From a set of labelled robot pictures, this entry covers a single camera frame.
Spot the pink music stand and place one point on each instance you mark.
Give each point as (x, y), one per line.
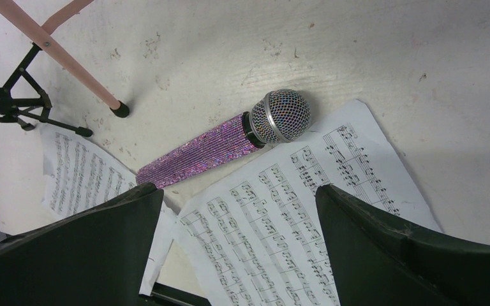
(41, 35)

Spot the right sheet music page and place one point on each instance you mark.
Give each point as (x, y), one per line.
(254, 237)

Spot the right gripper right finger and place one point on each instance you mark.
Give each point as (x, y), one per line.
(378, 258)

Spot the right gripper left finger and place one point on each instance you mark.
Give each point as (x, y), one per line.
(95, 257)

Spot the left sheet music page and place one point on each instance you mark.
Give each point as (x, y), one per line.
(80, 175)

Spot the purple glitter microphone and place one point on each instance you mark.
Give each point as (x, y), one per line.
(281, 116)

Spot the sheet music page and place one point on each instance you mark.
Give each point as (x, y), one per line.
(254, 237)
(80, 175)

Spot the black microphone tripod mount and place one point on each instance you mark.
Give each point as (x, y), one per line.
(11, 109)

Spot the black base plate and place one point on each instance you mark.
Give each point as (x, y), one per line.
(163, 295)

